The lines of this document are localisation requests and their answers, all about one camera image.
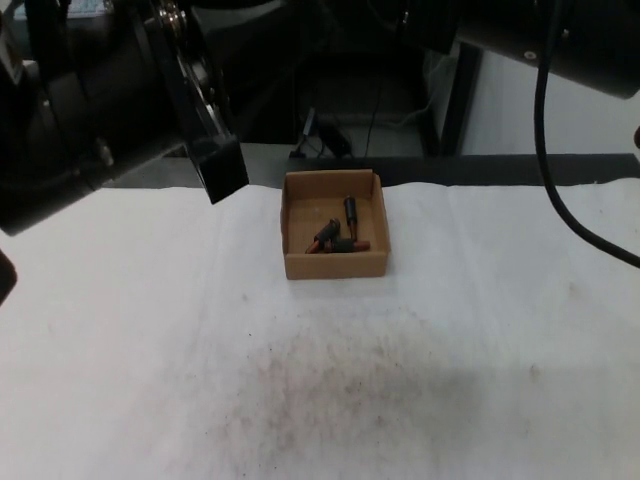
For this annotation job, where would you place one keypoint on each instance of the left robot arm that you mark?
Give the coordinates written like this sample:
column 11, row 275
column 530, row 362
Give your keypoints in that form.
column 90, row 85

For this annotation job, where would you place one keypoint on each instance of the open cardboard box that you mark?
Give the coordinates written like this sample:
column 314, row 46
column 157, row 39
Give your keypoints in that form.
column 334, row 265

